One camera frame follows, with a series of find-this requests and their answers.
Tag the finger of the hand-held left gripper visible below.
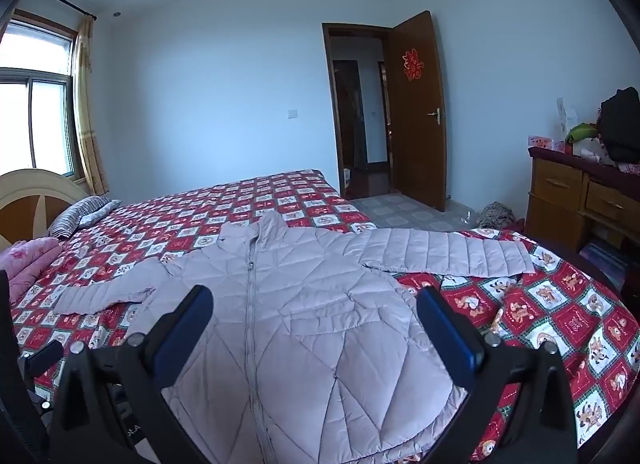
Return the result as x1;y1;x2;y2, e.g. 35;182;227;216
19;341;65;378

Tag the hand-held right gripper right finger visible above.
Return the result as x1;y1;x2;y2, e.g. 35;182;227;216
416;287;581;464

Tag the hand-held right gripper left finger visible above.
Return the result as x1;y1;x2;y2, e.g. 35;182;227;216
50;285;216;464

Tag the pale pink puffer jacket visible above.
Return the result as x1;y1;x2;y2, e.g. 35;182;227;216
52;209;536;464

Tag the pink quilt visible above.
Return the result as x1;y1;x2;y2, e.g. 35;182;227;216
0;237;63;302

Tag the red printed bear bedspread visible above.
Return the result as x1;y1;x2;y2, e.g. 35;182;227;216
10;169;640;450

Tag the grey cloth bundle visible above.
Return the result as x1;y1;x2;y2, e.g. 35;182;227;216
477;201;516;230

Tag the striped pillow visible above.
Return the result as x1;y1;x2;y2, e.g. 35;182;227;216
47;195;122;240

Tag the wooden bed headboard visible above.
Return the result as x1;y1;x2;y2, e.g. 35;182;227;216
0;168;91;252

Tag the wooden dresser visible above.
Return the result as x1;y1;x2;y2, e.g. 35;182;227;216
524;147;640;265

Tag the brown wooden door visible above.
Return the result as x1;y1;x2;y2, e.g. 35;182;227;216
390;10;447;212

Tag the yellow curtain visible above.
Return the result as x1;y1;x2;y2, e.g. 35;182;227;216
71;14;110;196

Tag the window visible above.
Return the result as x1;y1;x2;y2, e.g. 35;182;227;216
0;9;81;180

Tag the green cloth item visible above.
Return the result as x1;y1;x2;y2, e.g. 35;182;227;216
565;123;599;142

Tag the white paper bag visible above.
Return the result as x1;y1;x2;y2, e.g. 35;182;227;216
556;97;578;137

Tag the red paper door decoration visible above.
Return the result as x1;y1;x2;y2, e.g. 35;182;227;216
401;48;423;81

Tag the black bag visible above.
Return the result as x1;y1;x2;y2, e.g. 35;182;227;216
598;87;640;165

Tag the black curtain rod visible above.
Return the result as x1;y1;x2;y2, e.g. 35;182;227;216
30;0;98;21

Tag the brown door frame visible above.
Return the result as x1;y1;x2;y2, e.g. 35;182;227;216
322;22;396;200

